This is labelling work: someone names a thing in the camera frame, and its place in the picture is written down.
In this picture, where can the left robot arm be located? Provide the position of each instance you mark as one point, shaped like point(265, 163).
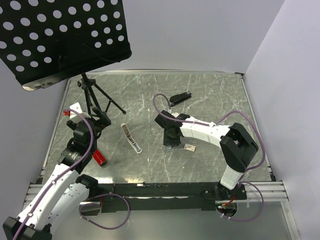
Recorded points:
point(66, 187)

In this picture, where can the black perforated music stand desk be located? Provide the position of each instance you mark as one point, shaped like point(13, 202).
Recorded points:
point(44, 42)

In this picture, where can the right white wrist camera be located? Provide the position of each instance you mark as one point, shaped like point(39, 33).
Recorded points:
point(171, 112)

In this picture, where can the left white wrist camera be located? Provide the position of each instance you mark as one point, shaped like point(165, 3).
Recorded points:
point(75, 113)

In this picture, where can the aluminium extrusion rail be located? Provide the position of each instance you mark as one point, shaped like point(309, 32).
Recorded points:
point(271, 192)

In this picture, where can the red cylindrical object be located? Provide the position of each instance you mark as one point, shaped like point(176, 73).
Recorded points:
point(99, 158)

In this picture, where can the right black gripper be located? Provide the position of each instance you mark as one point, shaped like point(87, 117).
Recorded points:
point(81, 128)

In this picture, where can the staple tray with staples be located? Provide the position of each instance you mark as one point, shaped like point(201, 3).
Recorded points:
point(167, 148)

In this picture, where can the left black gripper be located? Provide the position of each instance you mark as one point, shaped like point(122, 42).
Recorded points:
point(172, 133)

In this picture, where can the black tripod stand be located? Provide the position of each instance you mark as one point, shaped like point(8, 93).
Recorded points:
point(87, 84)

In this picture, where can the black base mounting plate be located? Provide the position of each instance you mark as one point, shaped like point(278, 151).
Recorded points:
point(114, 197)

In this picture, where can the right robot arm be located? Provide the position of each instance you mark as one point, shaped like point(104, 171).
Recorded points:
point(237, 145)

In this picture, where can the black stapler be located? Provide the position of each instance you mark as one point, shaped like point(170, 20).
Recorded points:
point(179, 98)

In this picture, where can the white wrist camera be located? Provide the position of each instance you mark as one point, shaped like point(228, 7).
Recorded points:
point(171, 112)
point(75, 113)

